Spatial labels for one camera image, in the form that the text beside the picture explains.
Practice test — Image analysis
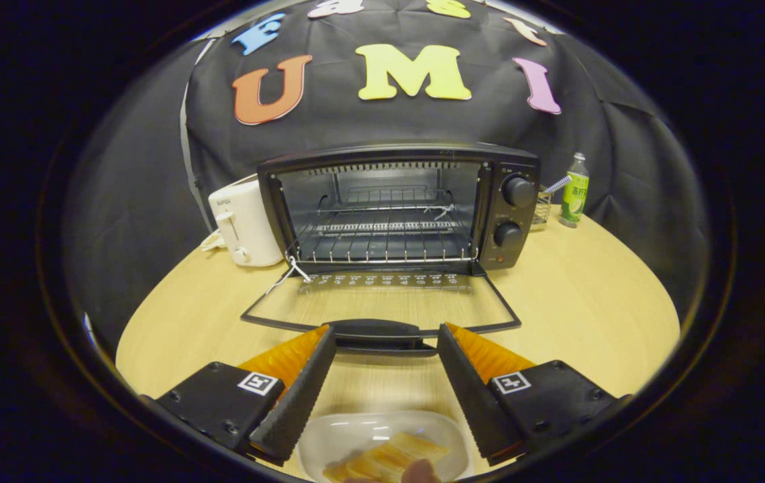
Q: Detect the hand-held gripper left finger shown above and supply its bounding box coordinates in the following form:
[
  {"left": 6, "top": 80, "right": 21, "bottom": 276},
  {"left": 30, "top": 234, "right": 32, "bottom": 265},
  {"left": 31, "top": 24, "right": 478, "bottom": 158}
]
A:
[{"left": 141, "top": 325, "right": 338, "bottom": 467}]

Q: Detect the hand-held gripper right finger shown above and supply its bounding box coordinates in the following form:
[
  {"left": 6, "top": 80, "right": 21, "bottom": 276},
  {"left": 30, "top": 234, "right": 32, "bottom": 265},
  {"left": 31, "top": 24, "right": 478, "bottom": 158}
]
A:
[{"left": 436, "top": 322, "right": 631, "bottom": 467}]

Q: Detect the golden bread roll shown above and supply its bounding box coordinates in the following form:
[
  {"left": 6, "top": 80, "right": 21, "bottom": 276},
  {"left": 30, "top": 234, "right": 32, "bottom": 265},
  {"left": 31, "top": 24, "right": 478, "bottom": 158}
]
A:
[{"left": 322, "top": 431, "right": 450, "bottom": 483}]

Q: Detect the black toaster oven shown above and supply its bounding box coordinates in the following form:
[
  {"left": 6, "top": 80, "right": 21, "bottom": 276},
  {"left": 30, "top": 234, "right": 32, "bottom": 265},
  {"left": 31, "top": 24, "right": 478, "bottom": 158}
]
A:
[{"left": 240, "top": 141, "right": 542, "bottom": 356}]

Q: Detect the white pop-up toaster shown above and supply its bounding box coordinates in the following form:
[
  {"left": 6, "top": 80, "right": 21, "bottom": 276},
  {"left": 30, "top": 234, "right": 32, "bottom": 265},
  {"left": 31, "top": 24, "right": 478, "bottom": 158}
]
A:
[{"left": 208, "top": 178, "right": 285, "bottom": 268}]

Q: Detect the white square plate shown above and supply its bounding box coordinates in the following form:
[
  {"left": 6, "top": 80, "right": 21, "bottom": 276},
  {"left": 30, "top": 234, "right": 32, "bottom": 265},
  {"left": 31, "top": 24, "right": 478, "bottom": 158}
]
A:
[{"left": 297, "top": 411, "right": 470, "bottom": 483}]

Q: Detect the green label drink bottle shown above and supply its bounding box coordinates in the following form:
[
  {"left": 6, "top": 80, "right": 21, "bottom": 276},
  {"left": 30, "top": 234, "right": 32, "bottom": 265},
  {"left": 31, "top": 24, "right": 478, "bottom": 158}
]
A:
[{"left": 559, "top": 152, "right": 590, "bottom": 229}]

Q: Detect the black backdrop cloth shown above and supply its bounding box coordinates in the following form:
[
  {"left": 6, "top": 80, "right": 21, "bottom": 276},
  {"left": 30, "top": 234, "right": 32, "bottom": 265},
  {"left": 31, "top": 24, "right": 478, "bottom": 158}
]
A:
[{"left": 60, "top": 0, "right": 712, "bottom": 350}]

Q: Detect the white string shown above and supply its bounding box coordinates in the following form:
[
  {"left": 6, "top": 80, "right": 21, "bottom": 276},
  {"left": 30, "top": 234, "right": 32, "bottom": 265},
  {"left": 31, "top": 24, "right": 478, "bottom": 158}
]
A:
[{"left": 264, "top": 254, "right": 313, "bottom": 296}]

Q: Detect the small wire basket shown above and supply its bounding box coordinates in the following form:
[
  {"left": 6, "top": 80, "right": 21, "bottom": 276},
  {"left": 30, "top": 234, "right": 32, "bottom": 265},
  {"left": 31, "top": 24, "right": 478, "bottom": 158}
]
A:
[{"left": 531, "top": 190, "right": 553, "bottom": 232}]

